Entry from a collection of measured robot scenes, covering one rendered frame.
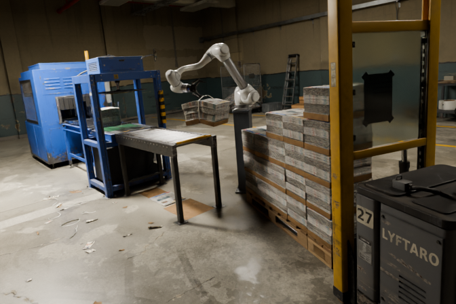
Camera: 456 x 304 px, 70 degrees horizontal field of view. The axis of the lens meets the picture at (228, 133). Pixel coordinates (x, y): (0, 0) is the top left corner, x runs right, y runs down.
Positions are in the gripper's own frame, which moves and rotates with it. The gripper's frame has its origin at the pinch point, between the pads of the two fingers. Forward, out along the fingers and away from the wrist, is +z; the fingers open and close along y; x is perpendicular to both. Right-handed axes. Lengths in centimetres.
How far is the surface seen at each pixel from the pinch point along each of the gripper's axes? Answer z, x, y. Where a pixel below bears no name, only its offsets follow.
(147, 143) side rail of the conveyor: -59, 26, 57
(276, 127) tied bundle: 82, 19, 28
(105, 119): -203, -48, 55
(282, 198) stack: 90, 24, 91
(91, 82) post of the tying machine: -152, 11, -4
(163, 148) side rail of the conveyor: -29, 36, 56
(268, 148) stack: 70, 8, 52
